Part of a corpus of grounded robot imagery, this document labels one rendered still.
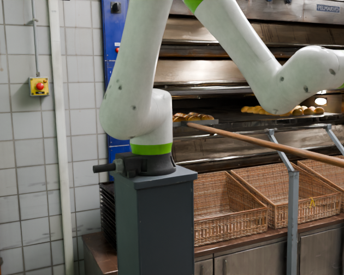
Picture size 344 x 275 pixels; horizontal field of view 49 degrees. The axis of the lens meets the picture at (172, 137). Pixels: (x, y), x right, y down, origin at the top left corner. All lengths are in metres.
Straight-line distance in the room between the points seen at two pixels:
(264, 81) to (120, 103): 0.36
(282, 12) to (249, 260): 1.73
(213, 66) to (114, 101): 1.72
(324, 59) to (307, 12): 2.23
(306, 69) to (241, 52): 0.19
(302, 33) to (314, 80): 2.17
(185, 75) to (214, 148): 0.55
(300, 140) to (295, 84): 2.17
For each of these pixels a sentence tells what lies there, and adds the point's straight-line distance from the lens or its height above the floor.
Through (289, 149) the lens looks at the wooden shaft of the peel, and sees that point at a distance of 1.63.
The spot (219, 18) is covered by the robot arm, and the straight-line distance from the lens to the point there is 1.03.
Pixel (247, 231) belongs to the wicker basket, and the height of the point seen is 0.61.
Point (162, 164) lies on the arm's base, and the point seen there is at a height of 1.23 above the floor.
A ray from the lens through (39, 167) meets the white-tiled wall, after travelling 2.26.
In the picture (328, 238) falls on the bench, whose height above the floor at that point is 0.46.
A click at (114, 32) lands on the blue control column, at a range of 2.29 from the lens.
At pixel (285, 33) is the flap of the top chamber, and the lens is 2.96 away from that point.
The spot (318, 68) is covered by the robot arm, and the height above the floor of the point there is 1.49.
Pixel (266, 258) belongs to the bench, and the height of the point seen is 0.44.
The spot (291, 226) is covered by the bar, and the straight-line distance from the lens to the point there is 2.35.
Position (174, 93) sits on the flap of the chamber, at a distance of 2.27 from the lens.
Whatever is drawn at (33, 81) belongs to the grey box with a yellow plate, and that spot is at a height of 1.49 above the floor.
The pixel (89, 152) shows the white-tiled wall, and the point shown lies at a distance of 2.29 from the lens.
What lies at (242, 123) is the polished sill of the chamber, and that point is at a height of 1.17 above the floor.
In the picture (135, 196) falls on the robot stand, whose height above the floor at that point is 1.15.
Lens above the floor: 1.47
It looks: 8 degrees down
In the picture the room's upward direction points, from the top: 1 degrees counter-clockwise
